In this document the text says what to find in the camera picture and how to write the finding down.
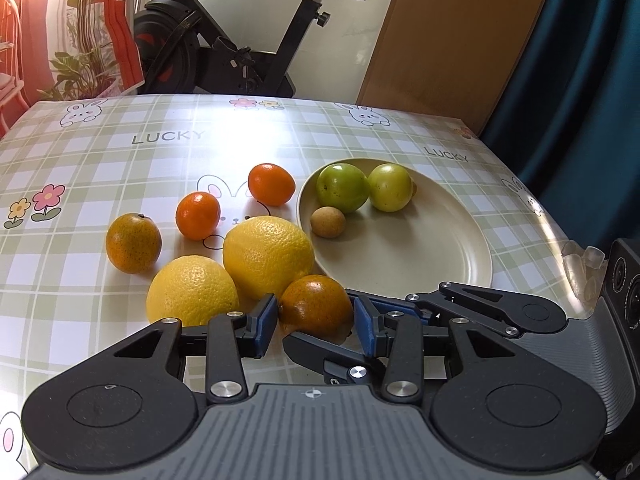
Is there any yellow-green plum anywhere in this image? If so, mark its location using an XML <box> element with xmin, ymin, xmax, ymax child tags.
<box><xmin>367</xmin><ymin>162</ymin><xmax>414</xmax><ymax>212</ymax></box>

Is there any green plum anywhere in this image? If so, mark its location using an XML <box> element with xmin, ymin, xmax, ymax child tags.
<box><xmin>316</xmin><ymin>162</ymin><xmax>371</xmax><ymax>215</ymax></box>

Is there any clear plastic corner guard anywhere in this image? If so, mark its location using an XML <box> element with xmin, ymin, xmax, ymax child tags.
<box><xmin>561</xmin><ymin>240</ymin><xmax>607</xmax><ymax>303</ymax></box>

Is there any checked bunny print tablecloth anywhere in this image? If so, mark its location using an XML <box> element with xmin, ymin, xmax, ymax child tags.
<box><xmin>0</xmin><ymin>92</ymin><xmax>601</xmax><ymax>480</ymax></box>

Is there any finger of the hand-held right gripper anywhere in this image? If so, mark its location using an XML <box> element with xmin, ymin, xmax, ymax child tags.
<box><xmin>345</xmin><ymin>281</ymin><xmax>523</xmax><ymax>335</ymax></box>
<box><xmin>281</xmin><ymin>331</ymin><xmax>374</xmax><ymax>387</ymax></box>

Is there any small orange mandarin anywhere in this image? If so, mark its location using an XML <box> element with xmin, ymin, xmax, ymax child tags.
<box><xmin>248</xmin><ymin>162</ymin><xmax>296</xmax><ymax>207</ymax></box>
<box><xmin>175</xmin><ymin>191</ymin><xmax>222</xmax><ymax>241</ymax></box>

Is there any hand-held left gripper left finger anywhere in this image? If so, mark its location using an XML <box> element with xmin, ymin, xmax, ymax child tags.
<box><xmin>107</xmin><ymin>292</ymin><xmax>279</xmax><ymax>403</ymax></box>

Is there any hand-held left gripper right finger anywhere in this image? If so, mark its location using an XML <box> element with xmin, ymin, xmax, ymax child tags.
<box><xmin>353</xmin><ymin>296</ymin><xmax>533</xmax><ymax>403</ymax></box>

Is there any dark speckled orange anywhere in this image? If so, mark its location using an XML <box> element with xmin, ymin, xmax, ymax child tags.
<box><xmin>105</xmin><ymin>212</ymin><xmax>163</xmax><ymax>275</ymax></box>
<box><xmin>277</xmin><ymin>275</ymin><xmax>355</xmax><ymax>340</ymax></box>

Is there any wooden board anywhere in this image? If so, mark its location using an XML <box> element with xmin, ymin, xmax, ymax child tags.
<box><xmin>356</xmin><ymin>0</ymin><xmax>561</xmax><ymax>133</ymax></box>

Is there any cream round plate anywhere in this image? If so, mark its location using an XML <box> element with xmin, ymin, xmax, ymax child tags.
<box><xmin>296</xmin><ymin>157</ymin><xmax>493</xmax><ymax>301</ymax></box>

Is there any teal curtain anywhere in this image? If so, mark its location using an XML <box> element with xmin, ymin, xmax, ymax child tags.
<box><xmin>480</xmin><ymin>0</ymin><xmax>640</xmax><ymax>261</ymax></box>

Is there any yellow lemon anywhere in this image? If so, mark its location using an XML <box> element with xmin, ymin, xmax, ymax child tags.
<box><xmin>222</xmin><ymin>215</ymin><xmax>316</xmax><ymax>302</ymax></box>
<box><xmin>146</xmin><ymin>255</ymin><xmax>240</xmax><ymax>327</ymax></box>

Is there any black exercise bike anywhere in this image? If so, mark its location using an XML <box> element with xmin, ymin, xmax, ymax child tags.
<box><xmin>132</xmin><ymin>0</ymin><xmax>386</xmax><ymax>98</ymax></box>

